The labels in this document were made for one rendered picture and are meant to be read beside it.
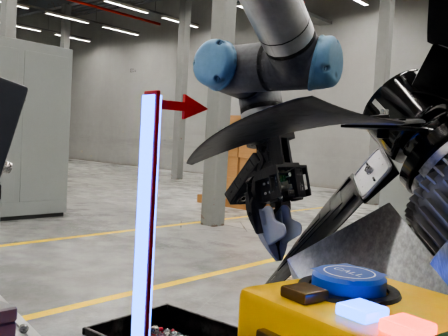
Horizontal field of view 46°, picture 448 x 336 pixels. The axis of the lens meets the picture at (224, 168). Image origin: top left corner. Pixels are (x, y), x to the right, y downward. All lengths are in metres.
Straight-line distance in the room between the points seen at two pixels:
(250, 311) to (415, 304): 0.08
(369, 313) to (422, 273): 0.42
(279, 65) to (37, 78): 6.54
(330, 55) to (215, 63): 0.17
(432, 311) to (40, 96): 7.03
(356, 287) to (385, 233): 0.40
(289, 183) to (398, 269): 0.29
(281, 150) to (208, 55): 0.19
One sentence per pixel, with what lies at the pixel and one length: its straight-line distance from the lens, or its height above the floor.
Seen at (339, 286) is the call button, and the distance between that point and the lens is 0.28.
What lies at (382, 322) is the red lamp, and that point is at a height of 1.08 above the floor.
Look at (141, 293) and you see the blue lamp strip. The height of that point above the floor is 1.00.
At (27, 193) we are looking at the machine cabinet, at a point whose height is 0.34.
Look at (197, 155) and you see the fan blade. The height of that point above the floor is 1.13.
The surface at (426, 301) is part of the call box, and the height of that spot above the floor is 1.07.
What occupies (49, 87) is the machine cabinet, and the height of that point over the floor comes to 1.71.
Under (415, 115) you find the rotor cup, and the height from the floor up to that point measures 1.20.
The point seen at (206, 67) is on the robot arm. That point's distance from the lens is 0.82.
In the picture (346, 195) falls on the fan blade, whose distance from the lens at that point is 0.82.
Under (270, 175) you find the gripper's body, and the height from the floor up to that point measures 1.10.
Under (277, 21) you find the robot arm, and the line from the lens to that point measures 0.71.
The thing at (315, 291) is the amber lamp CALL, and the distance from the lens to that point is 0.27.
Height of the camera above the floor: 1.15
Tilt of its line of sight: 3 degrees down
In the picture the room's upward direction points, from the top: 3 degrees clockwise
